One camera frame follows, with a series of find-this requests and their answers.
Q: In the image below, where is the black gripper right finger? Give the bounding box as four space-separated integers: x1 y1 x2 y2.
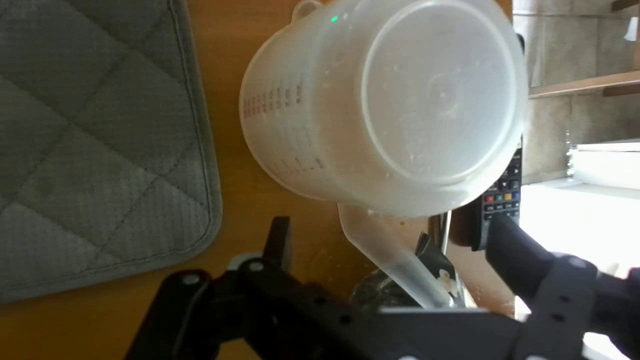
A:
488 211 640 360

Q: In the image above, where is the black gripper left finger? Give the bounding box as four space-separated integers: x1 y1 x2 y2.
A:
126 216 315 360

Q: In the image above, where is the clear plastic measuring jug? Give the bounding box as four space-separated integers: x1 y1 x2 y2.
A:
238 0 532 311

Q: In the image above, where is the grey quilted potholder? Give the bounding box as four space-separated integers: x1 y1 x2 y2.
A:
0 0 223 305

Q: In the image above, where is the black remote control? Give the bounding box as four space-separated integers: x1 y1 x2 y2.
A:
466 138 526 251

